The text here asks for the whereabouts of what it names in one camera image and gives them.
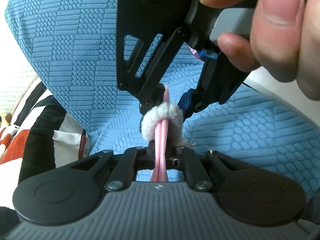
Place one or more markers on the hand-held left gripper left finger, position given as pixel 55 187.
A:
pixel 147 155

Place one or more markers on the brown plush toy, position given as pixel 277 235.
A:
pixel 5 122

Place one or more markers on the cream quilted headboard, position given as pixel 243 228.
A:
pixel 15 87

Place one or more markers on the pink paper roll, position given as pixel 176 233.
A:
pixel 160 140

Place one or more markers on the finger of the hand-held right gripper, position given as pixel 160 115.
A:
pixel 186 102
pixel 156 81

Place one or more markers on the person's right hand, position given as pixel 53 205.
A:
pixel 280 30

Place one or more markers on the blue textured chair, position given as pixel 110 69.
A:
pixel 75 55

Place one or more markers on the red black white striped blanket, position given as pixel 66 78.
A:
pixel 40 130

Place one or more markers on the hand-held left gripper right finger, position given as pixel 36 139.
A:
pixel 176 156

